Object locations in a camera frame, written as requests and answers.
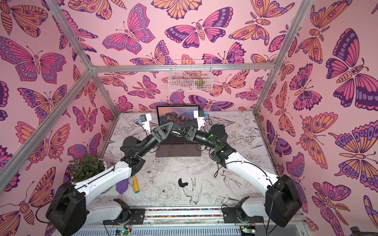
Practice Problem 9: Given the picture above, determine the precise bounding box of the grey laptop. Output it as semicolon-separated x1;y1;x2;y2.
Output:
156;105;201;158

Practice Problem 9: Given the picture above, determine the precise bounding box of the black mouse battery cover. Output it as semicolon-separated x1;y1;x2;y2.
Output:
178;178;189;188

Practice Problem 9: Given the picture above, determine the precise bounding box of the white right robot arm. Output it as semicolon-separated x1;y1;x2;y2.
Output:
176;125;302;227

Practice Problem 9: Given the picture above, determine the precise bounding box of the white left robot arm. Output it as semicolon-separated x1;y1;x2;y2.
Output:
46;122;178;236

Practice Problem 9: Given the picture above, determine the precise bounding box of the blue garden hand rake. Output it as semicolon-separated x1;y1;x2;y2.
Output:
132;176;140;193

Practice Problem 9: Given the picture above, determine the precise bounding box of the purple garden trowel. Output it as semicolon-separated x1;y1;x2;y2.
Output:
116;178;129;199

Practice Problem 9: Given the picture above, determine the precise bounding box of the green potted plant white pot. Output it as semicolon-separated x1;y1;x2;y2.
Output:
70;155;107;183

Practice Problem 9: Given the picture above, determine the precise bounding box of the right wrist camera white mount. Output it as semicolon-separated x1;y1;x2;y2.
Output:
194;110;208;130

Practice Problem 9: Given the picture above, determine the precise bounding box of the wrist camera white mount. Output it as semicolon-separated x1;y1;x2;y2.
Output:
137;113;152;134
194;110;208;130

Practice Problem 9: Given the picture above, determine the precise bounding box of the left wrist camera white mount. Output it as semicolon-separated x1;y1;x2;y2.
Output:
137;113;152;134

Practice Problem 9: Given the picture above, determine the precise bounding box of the white wire basket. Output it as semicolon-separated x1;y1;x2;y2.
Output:
167;59;214;92

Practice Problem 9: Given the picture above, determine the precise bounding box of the aluminium frame top rear bar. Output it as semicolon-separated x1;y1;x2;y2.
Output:
92;63;275;73

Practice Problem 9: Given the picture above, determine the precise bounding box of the aluminium frame post left rear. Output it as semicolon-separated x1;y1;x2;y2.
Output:
46;0;118;116

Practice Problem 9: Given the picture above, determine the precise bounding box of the aluminium frame post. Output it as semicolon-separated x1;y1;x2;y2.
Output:
254;0;313;115
46;0;118;116

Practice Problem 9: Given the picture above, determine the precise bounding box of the aluminium frame left diagonal bar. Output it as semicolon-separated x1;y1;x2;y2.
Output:
1;70;92;191

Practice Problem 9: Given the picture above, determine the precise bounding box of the aluminium frame post right rear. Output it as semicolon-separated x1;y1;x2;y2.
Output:
254;0;313;115

